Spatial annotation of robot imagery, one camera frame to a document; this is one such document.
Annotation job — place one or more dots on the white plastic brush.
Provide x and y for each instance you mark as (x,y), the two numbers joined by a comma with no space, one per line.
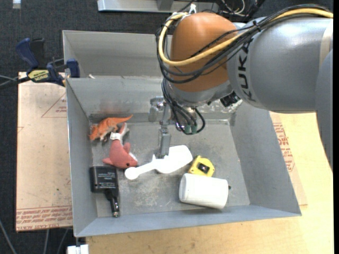
(172,159)

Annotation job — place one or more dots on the pale grey metal gripper finger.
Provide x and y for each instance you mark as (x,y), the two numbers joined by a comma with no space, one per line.
(164,143)

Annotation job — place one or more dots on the grey metal bin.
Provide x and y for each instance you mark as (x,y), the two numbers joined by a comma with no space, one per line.
(159,194)

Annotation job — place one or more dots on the brown cardboard board with red print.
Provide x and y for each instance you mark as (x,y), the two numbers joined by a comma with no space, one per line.
(42,147)

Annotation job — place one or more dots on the black power adapter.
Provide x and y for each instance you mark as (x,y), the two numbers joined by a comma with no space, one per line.
(103,179)

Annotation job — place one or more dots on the white plastic cup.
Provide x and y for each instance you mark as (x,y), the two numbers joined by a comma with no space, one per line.
(202,190)

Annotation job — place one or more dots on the black cylinder on white bracket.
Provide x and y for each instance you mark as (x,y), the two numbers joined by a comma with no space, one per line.
(230,99)

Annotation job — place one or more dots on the yellow tape measure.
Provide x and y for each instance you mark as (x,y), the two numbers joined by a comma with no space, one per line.
(201,167)

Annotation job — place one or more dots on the orange toy dinosaur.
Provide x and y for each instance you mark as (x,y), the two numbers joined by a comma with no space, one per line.
(106,127)

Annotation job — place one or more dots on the pink plush whale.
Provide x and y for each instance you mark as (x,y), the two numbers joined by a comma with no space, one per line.
(120,155)

